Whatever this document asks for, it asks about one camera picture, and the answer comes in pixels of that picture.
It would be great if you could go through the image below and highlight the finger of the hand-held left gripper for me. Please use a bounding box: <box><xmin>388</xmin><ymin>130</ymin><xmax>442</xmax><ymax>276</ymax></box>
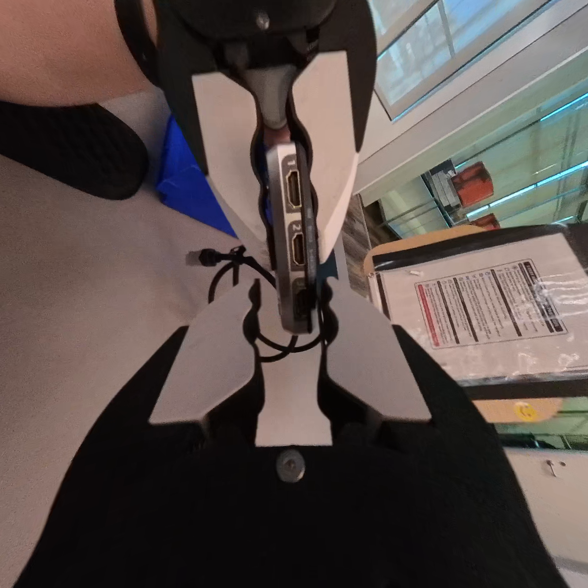
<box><xmin>288</xmin><ymin>51</ymin><xmax>360</xmax><ymax>263</ymax></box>
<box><xmin>191</xmin><ymin>69</ymin><xmax>276</xmax><ymax>265</ymax></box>

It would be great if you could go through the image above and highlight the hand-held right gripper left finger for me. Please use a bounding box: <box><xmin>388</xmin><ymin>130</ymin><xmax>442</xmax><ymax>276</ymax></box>
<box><xmin>148</xmin><ymin>277</ymin><xmax>268</xmax><ymax>425</ymax></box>

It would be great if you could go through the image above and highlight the large paned window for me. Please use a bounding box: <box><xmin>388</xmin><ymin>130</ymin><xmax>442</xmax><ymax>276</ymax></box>
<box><xmin>367</xmin><ymin>0</ymin><xmax>588</xmax><ymax>122</ymax></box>

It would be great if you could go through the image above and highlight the black chair armrest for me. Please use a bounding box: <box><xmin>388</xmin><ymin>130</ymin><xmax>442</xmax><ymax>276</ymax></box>
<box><xmin>0</xmin><ymin>99</ymin><xmax>149</xmax><ymax>201</ymax></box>

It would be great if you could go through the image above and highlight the person's left forearm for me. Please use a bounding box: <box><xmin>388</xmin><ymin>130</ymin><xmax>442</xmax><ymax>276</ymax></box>
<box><xmin>0</xmin><ymin>0</ymin><xmax>159</xmax><ymax>105</ymax></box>

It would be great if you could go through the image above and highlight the silver hdmi adapter hub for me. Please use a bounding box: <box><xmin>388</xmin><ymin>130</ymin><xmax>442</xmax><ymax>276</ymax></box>
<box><xmin>266</xmin><ymin>142</ymin><xmax>321</xmax><ymax>334</ymax></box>

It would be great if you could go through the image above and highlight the thin black hub cable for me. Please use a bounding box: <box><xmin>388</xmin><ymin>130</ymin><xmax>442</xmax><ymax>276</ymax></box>
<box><xmin>186</xmin><ymin>246</ymin><xmax>341</xmax><ymax>364</ymax></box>

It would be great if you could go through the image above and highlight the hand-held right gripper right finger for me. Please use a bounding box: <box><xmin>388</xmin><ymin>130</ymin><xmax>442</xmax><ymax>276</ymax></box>
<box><xmin>321</xmin><ymin>276</ymin><xmax>433</xmax><ymax>424</ymax></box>

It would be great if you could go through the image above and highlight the laminated instruction sheet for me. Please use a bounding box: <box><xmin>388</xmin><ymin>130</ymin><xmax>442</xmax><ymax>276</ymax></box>
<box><xmin>371</xmin><ymin>232</ymin><xmax>588</xmax><ymax>391</ymax></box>

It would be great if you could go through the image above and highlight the blue plastic bin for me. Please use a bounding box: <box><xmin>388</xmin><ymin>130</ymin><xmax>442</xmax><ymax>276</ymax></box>
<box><xmin>155</xmin><ymin>114</ymin><xmax>239</xmax><ymax>239</ymax></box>

